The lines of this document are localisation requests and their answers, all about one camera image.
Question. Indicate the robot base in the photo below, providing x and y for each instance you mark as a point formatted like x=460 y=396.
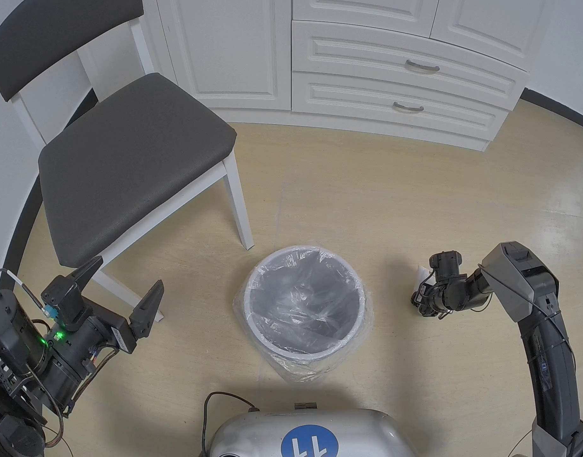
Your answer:
x=320 y=426

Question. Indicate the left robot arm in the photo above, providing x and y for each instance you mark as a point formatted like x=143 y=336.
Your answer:
x=10 y=322

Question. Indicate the white chair grey seat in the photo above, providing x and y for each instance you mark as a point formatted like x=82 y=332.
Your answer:
x=129 y=160

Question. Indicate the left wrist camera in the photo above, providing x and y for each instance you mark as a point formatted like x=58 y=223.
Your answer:
x=65 y=302

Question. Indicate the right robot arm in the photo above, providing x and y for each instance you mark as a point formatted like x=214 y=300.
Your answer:
x=520 y=274

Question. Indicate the clear plastic bag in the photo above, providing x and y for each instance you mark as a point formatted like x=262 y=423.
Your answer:
x=291 y=372

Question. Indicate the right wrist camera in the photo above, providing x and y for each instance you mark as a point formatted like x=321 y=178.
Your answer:
x=446 y=264

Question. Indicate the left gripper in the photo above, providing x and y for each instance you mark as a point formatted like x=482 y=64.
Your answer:
x=94 y=341

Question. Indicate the white trash bin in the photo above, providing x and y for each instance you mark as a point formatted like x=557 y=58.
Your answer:
x=282 y=283

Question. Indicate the black plastic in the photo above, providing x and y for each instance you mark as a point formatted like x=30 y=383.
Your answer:
x=422 y=308

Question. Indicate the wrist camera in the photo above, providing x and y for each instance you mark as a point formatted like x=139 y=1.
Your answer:
x=446 y=264
x=65 y=302

